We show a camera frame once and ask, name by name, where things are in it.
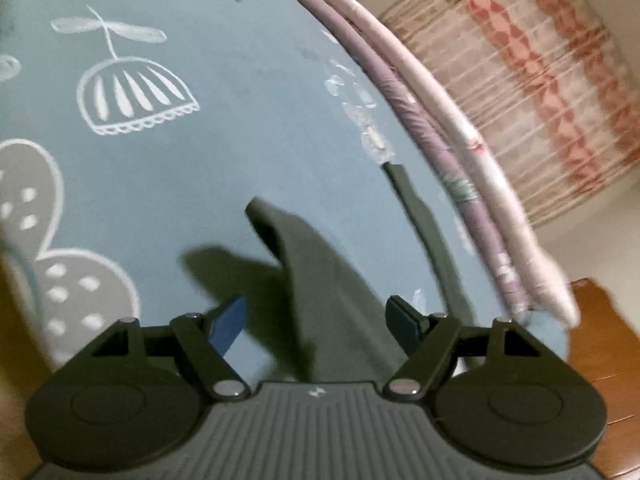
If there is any wooden headboard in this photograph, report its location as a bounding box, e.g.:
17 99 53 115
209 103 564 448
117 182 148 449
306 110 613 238
567 277 640 480

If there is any pink patterned curtain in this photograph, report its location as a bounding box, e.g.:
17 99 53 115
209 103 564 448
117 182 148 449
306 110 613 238
377 0 640 228

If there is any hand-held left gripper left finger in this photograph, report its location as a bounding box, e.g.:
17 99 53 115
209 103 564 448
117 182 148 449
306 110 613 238
75 296 250 402

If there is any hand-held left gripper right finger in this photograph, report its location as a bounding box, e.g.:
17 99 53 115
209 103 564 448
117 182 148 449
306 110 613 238
385 296 561 402

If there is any dark green long-sleeved top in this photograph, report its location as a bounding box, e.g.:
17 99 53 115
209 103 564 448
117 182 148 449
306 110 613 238
244 161 483 386

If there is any pink floral quilt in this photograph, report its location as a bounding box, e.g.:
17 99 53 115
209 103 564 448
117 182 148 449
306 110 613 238
287 0 581 323

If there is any purple floral quilt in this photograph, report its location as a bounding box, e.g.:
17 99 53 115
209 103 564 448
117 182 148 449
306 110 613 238
282 0 531 311

